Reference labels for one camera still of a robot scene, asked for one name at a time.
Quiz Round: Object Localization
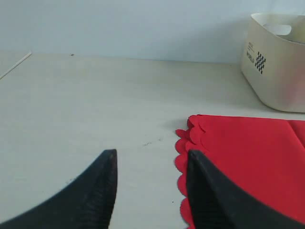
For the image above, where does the cream plastic bin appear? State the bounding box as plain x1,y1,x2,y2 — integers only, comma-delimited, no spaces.
241,13,305,113

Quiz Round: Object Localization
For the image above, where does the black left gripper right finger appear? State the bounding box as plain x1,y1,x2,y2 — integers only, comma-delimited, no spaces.
186,150,305,229

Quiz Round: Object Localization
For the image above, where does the red scalloped table cloth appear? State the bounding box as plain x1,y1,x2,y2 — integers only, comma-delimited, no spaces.
174,114,305,229

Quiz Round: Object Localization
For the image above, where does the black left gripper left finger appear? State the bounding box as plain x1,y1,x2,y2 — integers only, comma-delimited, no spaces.
0,149,117,229

